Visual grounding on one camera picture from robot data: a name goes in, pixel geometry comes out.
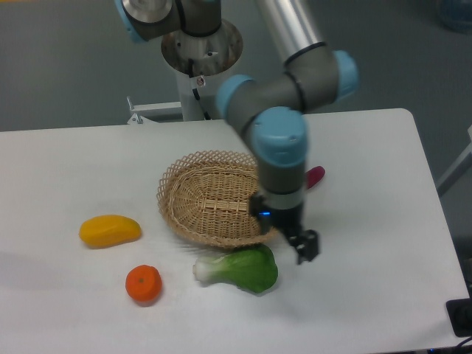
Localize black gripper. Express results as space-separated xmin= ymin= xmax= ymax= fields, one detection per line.
xmin=249 ymin=193 xmax=320 ymax=265

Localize yellow toy mango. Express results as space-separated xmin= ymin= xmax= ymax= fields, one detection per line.
xmin=79 ymin=215 xmax=142 ymax=249

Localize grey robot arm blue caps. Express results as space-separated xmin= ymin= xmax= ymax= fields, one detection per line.
xmin=115 ymin=1 xmax=358 ymax=262

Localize green toy bok choy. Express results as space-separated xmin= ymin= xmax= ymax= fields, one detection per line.
xmin=192 ymin=244 xmax=279 ymax=294

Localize purple toy sweet potato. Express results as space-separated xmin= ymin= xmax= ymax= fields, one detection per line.
xmin=305 ymin=166 xmax=326 ymax=190

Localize woven wicker basket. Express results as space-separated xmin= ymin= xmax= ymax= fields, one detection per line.
xmin=156 ymin=150 xmax=277 ymax=249

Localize orange toy tangerine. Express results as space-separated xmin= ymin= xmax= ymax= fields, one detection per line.
xmin=125 ymin=265 xmax=163 ymax=303

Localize black device at table edge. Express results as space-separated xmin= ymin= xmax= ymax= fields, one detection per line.
xmin=445 ymin=298 xmax=471 ymax=338

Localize white metal base bracket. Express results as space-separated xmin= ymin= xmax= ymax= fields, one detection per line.
xmin=126 ymin=96 xmax=183 ymax=125

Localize black cable on pedestal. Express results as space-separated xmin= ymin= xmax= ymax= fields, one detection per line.
xmin=187 ymin=58 xmax=213 ymax=121

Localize white frame leg right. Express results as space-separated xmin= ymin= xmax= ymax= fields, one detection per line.
xmin=436 ymin=127 xmax=471 ymax=198

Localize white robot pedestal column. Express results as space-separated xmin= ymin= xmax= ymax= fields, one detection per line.
xmin=161 ymin=20 xmax=243 ymax=121

